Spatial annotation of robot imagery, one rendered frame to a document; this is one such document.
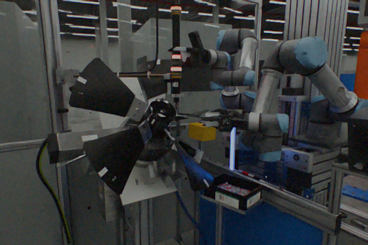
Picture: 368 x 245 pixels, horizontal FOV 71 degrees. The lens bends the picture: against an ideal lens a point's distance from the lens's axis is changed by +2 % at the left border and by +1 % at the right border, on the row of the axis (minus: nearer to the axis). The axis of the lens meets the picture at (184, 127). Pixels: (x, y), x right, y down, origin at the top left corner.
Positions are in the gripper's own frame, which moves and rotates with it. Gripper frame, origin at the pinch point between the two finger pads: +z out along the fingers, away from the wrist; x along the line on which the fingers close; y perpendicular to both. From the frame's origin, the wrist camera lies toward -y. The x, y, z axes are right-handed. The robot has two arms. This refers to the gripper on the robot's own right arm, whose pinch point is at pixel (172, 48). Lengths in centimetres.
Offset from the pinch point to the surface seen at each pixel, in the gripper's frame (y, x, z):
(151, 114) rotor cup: 26.5, -3.5, 13.9
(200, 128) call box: 41, 19, -37
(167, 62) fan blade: 4.4, 14.8, -8.9
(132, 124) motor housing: 32.8, 12.0, 13.6
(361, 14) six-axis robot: -86, 33, -389
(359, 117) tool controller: 25, -65, -20
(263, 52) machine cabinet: -44, 182, -380
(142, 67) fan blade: 6.8, 23.5, -0.2
